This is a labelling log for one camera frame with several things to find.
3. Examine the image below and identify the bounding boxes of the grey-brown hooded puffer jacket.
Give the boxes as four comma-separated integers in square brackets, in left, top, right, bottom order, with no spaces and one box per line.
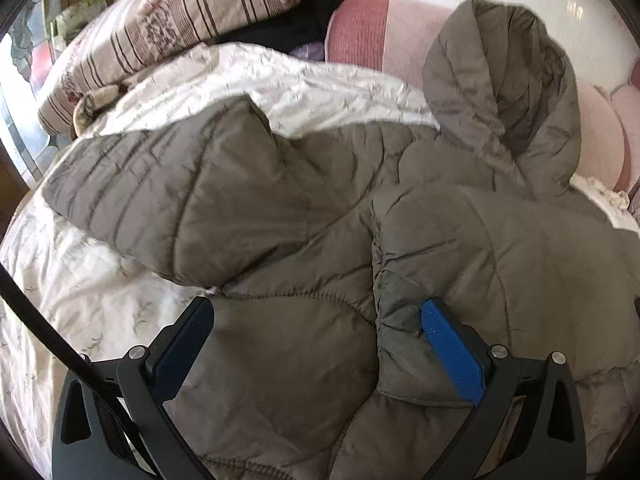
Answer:
[43,0,639,479]

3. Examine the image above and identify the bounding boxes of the white floral bed sheet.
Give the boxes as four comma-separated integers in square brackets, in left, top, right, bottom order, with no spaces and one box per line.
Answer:
[0,41,640,480]

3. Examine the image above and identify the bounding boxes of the stained glass window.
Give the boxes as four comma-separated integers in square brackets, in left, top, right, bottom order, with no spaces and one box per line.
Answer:
[1,0,70,188]

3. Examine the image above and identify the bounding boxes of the floral box by window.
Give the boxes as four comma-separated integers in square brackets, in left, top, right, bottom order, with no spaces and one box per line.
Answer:
[51,0,107,42]

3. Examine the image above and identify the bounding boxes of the pink padded headboard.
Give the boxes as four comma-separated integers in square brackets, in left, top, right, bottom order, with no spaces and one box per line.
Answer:
[326,0,639,194]

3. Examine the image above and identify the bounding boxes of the striped floral bolster pillow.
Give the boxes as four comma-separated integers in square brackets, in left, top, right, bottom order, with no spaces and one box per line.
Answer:
[38,0,300,136]

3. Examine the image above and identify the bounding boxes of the purple cloth item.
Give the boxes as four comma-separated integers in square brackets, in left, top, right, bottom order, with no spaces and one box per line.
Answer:
[288,41,326,63]

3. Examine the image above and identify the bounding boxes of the black garment by headboard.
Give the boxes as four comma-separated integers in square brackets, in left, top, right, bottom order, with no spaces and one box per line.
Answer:
[207,0,344,54]

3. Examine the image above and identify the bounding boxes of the black cable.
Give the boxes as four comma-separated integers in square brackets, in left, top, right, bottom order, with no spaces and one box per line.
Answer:
[0,262,166,480]

